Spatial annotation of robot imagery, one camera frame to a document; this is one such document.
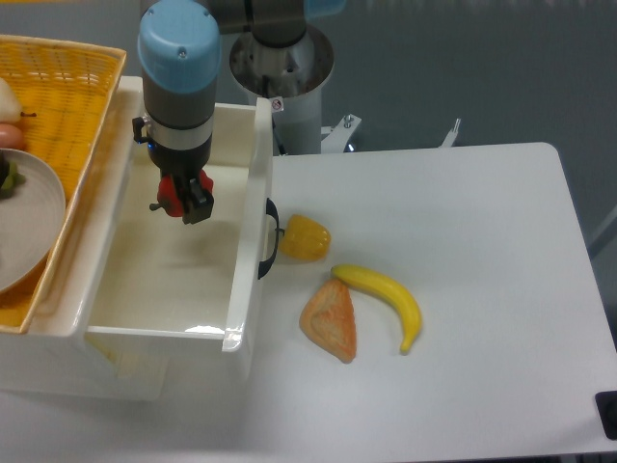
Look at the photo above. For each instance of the red bell pepper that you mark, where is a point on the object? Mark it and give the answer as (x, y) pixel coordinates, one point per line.
(167, 198)

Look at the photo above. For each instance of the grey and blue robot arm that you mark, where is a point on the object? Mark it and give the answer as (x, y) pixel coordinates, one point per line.
(180, 51)

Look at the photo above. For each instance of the pink sausage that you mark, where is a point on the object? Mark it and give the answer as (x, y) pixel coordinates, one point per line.
(11, 137)

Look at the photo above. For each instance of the dark grapes bunch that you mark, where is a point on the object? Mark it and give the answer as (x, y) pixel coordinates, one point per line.
(11, 177)

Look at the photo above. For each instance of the open upper white drawer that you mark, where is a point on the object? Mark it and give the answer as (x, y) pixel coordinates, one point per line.
(193, 291)

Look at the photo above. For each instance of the black corner device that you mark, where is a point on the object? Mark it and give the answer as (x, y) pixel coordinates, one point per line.
(607, 406)

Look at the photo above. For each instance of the yellow bell pepper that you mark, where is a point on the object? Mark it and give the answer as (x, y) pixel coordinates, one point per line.
(304, 239)

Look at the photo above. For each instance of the white drawer cabinet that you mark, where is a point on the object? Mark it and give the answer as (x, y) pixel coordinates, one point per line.
(56, 356)

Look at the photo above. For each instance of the white pear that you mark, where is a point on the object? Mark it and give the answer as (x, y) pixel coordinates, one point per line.
(11, 109)

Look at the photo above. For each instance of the yellow woven basket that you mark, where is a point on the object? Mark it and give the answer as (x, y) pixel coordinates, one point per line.
(66, 87)

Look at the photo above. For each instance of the yellow banana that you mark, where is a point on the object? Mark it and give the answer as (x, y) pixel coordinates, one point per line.
(391, 292)

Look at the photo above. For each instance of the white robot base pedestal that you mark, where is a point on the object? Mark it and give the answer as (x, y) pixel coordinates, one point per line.
(291, 78)

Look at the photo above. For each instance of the white metal bracket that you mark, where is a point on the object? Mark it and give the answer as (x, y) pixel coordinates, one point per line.
(449, 140)

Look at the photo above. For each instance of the grey plate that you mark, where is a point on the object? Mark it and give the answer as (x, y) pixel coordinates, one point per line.
(31, 218)

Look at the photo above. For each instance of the black drawer handle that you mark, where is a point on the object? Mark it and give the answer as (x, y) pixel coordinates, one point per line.
(272, 239)

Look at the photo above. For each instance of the triangular toast slice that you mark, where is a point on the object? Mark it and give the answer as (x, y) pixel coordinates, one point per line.
(328, 320)

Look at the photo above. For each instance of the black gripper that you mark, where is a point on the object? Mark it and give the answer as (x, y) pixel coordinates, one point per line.
(181, 153)

